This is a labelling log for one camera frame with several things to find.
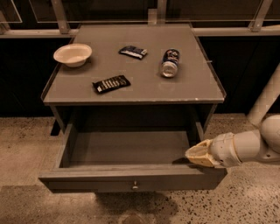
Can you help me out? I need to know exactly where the grey top drawer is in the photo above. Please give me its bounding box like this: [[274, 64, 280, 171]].
[[39, 123, 227, 193]]

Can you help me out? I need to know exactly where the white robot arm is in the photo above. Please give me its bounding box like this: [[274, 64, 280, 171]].
[[185, 65, 280, 168]]

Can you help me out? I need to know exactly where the grey drawer cabinet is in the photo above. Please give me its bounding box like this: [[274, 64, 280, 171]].
[[40, 24, 227, 138]]

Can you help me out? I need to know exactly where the blue soda can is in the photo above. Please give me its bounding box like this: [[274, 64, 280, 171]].
[[161, 48, 180, 78]]

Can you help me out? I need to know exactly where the black chocolate bar wrapper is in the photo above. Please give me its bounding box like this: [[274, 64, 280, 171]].
[[93, 75, 130, 94]]

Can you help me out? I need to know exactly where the blue snack packet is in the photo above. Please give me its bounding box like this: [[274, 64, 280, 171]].
[[118, 45, 147, 60]]

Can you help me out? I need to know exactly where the white bowl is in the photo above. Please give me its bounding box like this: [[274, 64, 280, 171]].
[[53, 44, 92, 67]]

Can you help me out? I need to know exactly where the metal railing frame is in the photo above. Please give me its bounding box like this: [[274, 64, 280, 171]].
[[0, 0, 280, 39]]

